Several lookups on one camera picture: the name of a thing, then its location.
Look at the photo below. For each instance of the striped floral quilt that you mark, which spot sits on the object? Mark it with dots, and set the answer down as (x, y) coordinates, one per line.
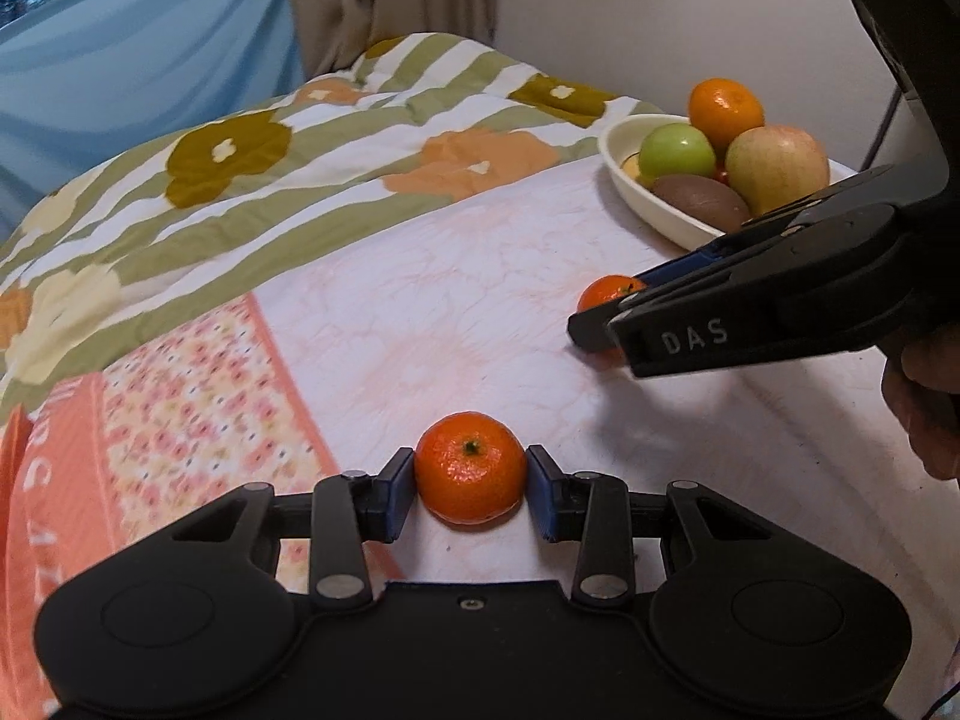
(337, 165)

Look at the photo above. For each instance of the blue cloth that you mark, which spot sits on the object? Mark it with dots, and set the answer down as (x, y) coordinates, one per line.
(150, 52)

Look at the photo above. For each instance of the brown kiwi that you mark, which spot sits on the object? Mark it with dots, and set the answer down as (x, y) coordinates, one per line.
(701, 199)

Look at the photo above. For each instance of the green apple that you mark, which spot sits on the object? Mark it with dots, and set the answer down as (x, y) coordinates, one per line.
(676, 152)

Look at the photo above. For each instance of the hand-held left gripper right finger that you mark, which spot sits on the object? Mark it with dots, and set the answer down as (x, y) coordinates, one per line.
(541, 495)

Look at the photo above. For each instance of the red yellow apple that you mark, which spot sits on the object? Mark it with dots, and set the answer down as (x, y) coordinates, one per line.
(776, 169)

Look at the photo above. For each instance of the cream bowl with yellow print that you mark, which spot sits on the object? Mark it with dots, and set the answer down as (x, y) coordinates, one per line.
(664, 211)

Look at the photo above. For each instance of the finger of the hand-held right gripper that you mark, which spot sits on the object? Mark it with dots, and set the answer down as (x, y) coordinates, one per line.
(690, 337)
(750, 236)

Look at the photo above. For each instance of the small mandarin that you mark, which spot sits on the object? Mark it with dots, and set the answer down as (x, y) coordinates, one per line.
(604, 292)
(470, 467)

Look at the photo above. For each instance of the person's right hand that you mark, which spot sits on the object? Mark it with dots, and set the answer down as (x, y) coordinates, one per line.
(930, 405)

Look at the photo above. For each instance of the pink floral bed sheet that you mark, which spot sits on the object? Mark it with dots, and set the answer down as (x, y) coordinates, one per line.
(450, 300)

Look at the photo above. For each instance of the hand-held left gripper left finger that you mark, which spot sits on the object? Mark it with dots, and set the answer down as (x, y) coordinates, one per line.
(401, 499)

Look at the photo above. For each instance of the large orange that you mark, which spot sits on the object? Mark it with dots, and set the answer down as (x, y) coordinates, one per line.
(726, 114)

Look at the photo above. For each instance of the red cherry tomato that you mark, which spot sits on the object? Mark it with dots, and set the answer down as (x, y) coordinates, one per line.
(721, 174)

